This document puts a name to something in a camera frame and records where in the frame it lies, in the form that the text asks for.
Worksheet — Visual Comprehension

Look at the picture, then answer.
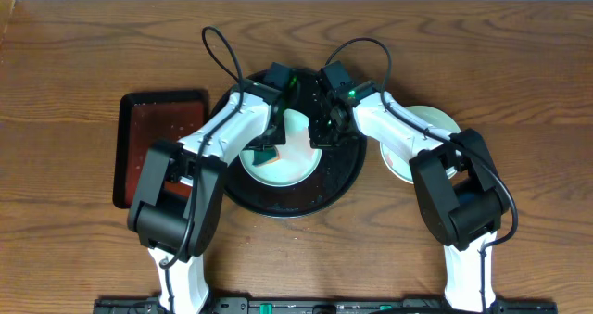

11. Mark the light blue plate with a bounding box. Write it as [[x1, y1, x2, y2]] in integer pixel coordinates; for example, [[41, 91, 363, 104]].
[[380, 106, 461, 184], [239, 109, 322, 187]]

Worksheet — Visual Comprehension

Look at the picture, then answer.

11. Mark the green orange sponge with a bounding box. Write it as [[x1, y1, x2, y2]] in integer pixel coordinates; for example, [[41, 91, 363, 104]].
[[252, 146, 279, 167]]

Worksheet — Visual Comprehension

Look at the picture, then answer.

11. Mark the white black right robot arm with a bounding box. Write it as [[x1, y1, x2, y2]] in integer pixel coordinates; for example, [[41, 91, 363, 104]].
[[311, 82, 518, 313]]

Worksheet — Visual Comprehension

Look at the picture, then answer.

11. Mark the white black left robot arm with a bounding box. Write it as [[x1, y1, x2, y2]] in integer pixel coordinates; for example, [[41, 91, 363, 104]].
[[127, 80, 298, 313]]

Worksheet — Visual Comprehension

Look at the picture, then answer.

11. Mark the black round tray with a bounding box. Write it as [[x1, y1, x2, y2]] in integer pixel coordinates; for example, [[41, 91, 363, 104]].
[[225, 69, 367, 218]]

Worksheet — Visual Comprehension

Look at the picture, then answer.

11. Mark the black rectangular tray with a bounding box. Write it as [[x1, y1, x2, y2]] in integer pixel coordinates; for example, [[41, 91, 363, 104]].
[[112, 89, 208, 209]]

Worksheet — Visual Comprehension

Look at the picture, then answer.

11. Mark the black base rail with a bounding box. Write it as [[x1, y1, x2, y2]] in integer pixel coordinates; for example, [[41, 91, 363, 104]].
[[93, 297, 558, 314]]

